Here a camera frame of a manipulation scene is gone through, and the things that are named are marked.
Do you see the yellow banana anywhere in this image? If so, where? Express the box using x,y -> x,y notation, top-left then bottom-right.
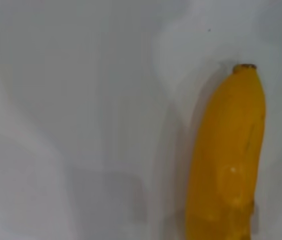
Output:
185,63 -> 266,240

